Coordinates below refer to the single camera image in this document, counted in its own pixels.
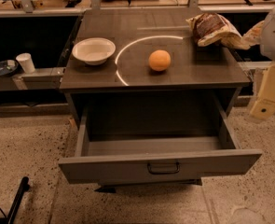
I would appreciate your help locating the white bowl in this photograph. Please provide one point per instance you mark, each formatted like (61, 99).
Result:
(94, 51)

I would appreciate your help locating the orange fruit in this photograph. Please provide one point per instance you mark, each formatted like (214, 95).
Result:
(159, 60)

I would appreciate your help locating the brown chip bag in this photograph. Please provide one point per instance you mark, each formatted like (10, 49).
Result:
(209, 28)

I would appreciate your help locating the white paper cup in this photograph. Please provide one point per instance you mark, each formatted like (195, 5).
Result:
(26, 62)

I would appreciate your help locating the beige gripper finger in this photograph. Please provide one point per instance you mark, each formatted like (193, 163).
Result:
(264, 104)

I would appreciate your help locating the dark round plate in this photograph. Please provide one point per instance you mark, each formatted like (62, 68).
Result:
(8, 68)

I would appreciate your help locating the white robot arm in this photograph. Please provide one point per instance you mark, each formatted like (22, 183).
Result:
(267, 46)

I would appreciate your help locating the black stand leg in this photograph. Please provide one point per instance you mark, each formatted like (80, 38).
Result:
(10, 217)

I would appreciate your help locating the grey drawer cabinet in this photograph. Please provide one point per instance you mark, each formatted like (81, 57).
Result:
(204, 74)

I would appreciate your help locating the grey top drawer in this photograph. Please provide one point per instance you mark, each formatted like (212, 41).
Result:
(119, 144)

